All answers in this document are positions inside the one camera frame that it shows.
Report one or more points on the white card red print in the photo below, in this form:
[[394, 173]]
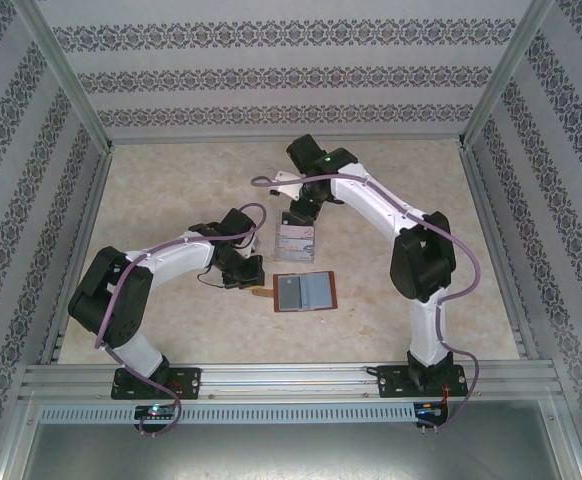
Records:
[[298, 232]]

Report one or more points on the plain grey card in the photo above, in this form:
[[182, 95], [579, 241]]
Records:
[[296, 255]]

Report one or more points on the brown leather card holder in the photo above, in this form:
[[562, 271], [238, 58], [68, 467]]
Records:
[[318, 292]]

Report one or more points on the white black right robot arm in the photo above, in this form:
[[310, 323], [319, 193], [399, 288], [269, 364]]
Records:
[[371, 200]]

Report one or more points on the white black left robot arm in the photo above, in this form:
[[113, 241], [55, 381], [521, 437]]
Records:
[[181, 257]]

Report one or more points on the dark grey card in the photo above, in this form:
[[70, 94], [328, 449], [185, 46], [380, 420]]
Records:
[[289, 293]]

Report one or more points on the left controller board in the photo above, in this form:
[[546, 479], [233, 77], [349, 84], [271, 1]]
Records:
[[156, 411]]

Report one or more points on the controller board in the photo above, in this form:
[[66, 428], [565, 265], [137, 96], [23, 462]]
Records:
[[156, 411], [431, 410]]

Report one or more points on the grey sheet metal panel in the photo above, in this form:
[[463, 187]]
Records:
[[291, 455]]

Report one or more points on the right controller board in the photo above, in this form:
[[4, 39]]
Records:
[[431, 410]]

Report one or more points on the aluminium mounting rail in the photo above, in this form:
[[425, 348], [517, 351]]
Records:
[[291, 382]]

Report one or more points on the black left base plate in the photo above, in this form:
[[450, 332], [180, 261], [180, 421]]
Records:
[[191, 382]]

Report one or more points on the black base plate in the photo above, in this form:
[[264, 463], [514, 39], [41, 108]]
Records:
[[396, 382], [191, 382]]

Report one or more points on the aluminium table side rail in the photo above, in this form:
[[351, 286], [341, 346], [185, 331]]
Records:
[[83, 250], [497, 250]]

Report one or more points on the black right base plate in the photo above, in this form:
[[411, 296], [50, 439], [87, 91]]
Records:
[[396, 382]]

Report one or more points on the aluminium upright frame post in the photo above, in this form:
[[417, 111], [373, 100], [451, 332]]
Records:
[[67, 75], [503, 75]]

